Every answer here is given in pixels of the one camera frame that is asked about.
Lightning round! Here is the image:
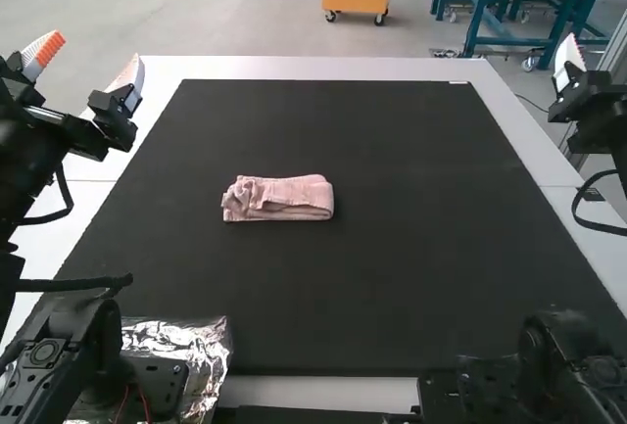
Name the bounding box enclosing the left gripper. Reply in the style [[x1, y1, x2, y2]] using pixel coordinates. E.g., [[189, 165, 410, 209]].
[[0, 29, 147, 164]]

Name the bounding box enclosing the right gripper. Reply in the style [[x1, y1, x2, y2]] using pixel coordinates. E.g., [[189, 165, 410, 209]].
[[547, 33, 627, 154]]

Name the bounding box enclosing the pale towel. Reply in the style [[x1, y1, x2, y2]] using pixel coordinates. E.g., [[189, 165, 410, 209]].
[[218, 173, 336, 223]]

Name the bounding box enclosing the black cable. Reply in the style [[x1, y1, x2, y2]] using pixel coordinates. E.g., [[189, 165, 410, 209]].
[[570, 167, 627, 238], [12, 271, 135, 297], [19, 163, 75, 227]]

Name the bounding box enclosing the black mat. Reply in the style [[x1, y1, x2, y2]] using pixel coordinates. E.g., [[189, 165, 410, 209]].
[[48, 78, 627, 379]]

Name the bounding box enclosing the silver foil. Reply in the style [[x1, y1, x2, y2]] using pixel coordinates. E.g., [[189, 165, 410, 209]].
[[119, 314, 232, 424]]

